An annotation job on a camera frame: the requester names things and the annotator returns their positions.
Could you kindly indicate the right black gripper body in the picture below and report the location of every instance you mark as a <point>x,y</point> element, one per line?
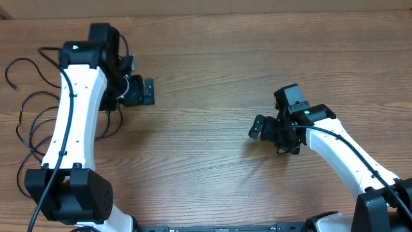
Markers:
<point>279,135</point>

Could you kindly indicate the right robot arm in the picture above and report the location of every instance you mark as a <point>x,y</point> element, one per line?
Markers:
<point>383,200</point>

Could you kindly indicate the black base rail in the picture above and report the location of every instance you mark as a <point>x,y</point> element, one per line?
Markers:
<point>222,228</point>

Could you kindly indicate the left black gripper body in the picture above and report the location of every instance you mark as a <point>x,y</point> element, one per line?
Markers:
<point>133,93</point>

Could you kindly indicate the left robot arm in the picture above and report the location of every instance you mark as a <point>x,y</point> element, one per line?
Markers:
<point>94,77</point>

